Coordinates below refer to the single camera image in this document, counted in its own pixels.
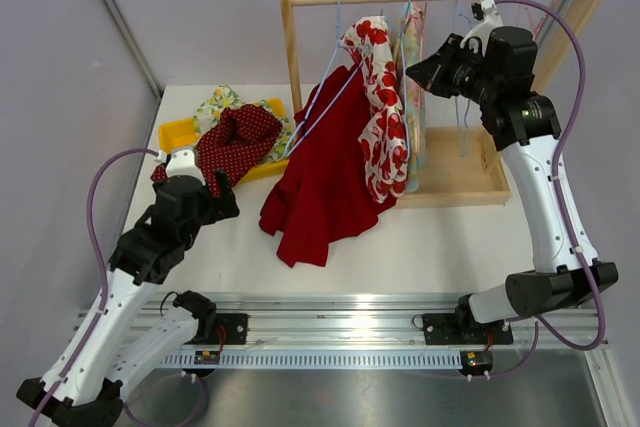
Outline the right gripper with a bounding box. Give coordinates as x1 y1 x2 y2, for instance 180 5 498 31
408 35 500 108

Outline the dark red dotted skirt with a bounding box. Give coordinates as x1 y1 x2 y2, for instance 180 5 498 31
150 103 283 198

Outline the lemon print skirt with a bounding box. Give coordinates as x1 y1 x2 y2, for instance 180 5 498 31
192 84 293 165

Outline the plain red skirt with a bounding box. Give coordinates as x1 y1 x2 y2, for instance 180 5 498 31
259 66 396 267

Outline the pastel floral skirt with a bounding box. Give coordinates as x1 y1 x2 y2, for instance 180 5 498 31
392 29 426 193

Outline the white red poppy skirt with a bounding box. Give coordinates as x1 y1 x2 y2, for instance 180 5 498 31
341 15 409 203

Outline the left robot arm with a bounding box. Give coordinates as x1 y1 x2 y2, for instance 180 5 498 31
16 170 239 426

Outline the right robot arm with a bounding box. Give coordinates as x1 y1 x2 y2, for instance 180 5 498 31
406 26 618 343

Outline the yellow plastic tray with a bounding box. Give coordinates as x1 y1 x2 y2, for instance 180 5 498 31
158 98 288 182

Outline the wooden clothes rack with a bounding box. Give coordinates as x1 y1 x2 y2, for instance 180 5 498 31
279 0 603 208

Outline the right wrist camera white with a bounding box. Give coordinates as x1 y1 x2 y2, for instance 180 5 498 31
460 0 503 54

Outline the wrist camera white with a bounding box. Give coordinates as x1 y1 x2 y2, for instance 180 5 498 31
155 145 206 185
460 0 503 54

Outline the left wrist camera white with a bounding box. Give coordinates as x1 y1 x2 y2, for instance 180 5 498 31
155 145 206 185

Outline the aluminium mounting rail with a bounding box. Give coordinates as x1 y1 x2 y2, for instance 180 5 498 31
64 291 611 371

